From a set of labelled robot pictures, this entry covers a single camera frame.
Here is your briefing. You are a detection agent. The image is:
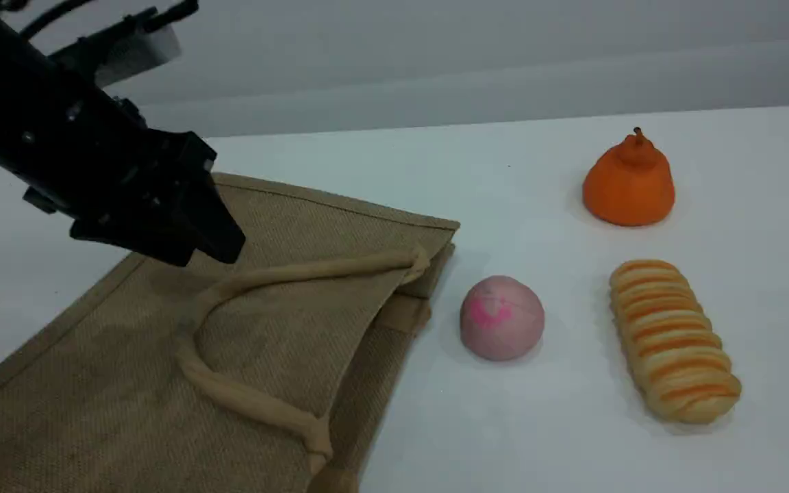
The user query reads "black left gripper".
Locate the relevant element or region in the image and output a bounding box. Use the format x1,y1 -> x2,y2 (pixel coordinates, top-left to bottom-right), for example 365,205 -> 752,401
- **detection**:
69,127 -> 248,269

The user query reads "brown jute tote bag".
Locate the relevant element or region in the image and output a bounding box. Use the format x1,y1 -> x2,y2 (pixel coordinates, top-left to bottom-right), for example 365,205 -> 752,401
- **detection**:
0,171 -> 462,493

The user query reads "pink round bun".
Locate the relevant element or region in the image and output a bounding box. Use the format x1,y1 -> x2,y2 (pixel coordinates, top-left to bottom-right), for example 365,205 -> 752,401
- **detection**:
460,275 -> 546,362

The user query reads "orange pear-shaped fruit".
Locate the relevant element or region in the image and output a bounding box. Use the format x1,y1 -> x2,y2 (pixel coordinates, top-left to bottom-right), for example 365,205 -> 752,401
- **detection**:
581,127 -> 677,227

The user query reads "long striped bread loaf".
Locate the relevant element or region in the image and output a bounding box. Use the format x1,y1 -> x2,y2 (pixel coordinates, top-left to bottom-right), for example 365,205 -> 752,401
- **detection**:
608,260 -> 742,424

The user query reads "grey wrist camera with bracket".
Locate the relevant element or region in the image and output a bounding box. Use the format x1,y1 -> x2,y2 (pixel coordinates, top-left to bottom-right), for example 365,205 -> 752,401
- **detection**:
49,0 -> 201,88

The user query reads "thin black camera cable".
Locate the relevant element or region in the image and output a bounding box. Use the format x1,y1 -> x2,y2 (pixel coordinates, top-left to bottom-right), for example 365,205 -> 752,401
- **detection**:
0,0 -> 97,40

